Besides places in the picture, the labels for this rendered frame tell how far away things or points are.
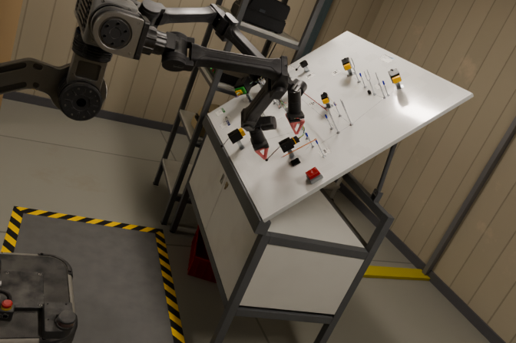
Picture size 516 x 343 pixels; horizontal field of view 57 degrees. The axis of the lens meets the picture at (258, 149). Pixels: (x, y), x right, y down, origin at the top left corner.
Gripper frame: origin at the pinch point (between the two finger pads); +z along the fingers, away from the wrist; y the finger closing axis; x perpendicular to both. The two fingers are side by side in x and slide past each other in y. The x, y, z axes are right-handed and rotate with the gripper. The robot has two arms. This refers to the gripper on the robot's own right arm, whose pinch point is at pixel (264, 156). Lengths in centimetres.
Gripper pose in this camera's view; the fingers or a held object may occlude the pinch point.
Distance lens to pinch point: 218.3
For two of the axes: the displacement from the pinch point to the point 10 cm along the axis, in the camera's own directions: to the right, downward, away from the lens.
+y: -2.0, -4.8, 8.6
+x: -9.4, 3.4, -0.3
